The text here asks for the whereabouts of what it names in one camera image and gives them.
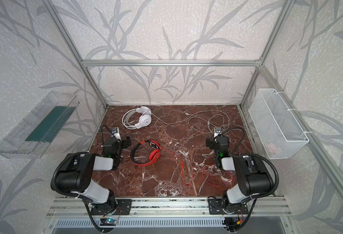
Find red headphone cable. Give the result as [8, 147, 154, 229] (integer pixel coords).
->
[159, 147, 234, 188]

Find red black headphones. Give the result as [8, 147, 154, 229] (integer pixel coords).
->
[130, 139, 161, 167]

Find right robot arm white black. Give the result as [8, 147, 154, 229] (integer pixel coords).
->
[205, 136, 280, 215]

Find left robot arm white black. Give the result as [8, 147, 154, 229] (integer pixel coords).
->
[51, 136, 131, 213]

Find white headphones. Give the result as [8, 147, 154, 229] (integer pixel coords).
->
[122, 106, 152, 130]

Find pink object in basket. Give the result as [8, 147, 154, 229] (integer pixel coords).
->
[266, 143, 278, 155]

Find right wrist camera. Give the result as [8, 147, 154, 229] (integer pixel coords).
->
[214, 127, 222, 137]

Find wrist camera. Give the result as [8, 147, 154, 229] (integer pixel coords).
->
[214, 127, 222, 137]
[110, 127, 121, 140]

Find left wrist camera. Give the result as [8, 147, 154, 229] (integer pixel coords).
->
[110, 127, 121, 140]

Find white headphone cable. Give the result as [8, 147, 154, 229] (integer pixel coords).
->
[150, 109, 230, 135]

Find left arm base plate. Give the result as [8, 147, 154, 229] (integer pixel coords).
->
[90, 199, 132, 215]

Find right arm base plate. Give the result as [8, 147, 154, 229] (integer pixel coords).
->
[207, 197, 249, 215]

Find white wire mesh basket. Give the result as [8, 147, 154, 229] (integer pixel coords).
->
[249, 88, 309, 160]

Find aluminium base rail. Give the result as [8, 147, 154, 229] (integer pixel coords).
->
[46, 197, 292, 218]

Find clear plastic wall tray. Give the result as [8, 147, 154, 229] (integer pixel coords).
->
[0, 91, 79, 159]

